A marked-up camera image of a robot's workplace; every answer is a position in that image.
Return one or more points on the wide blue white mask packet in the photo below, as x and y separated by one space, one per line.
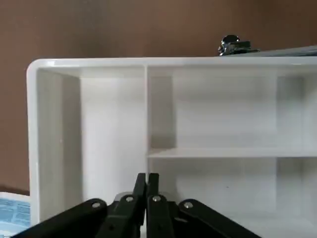
13 210

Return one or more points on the white plastic partition tray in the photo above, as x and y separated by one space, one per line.
223 111

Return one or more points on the aluminium first-aid case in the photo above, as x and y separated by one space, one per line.
232 45

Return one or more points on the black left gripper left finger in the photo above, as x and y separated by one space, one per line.
119 218

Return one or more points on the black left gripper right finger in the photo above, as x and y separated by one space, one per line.
158 218

